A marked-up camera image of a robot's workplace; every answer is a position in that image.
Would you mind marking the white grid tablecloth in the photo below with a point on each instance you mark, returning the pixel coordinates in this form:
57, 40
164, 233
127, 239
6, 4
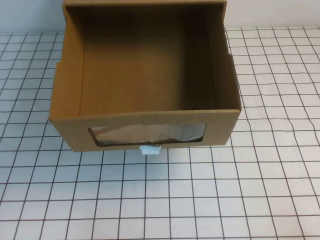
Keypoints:
160, 200

